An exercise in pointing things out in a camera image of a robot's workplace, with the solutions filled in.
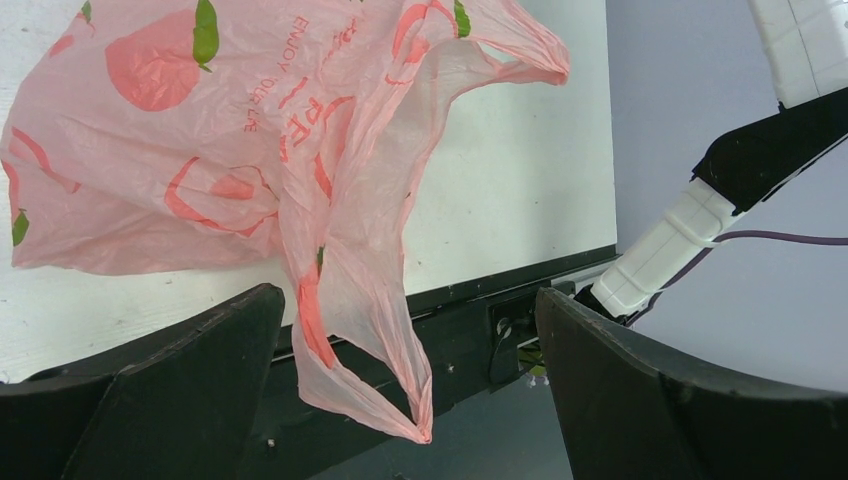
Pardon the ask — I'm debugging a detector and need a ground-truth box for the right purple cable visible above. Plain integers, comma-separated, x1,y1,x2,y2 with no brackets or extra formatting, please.
622,229,848,329

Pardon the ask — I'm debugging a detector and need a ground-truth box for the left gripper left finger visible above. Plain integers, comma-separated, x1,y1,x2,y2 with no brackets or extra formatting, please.
1,284,285,479

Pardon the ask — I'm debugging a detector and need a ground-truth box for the pink plastic bag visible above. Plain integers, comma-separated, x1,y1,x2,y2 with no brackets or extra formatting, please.
1,1,570,444

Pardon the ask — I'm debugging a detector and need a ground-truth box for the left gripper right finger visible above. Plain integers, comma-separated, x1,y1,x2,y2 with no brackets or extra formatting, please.
535,288,847,479

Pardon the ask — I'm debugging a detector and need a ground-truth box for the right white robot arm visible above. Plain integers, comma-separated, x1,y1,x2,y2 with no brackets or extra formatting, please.
575,0,847,327

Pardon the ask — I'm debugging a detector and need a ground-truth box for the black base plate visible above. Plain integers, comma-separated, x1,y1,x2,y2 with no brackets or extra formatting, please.
236,245,616,479

